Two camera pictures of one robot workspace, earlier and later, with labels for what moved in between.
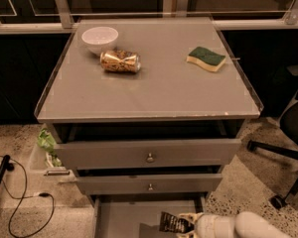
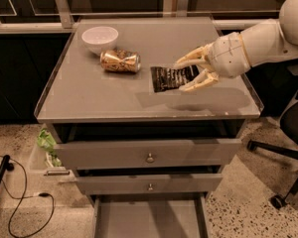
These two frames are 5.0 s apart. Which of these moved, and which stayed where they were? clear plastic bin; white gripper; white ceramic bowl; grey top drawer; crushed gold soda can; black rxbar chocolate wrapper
Moved: white gripper; black rxbar chocolate wrapper
Stayed: crushed gold soda can; grey top drawer; clear plastic bin; white ceramic bowl
